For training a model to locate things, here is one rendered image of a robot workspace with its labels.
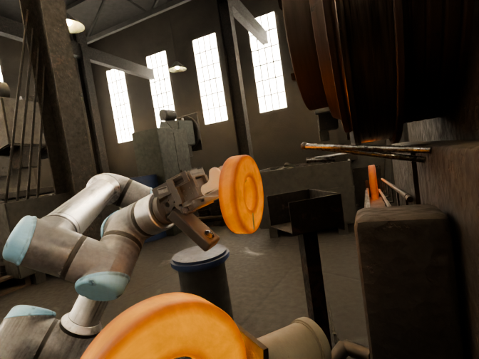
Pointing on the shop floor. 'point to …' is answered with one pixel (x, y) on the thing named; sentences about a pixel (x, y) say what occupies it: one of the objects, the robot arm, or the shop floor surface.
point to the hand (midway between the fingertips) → (241, 184)
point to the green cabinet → (162, 156)
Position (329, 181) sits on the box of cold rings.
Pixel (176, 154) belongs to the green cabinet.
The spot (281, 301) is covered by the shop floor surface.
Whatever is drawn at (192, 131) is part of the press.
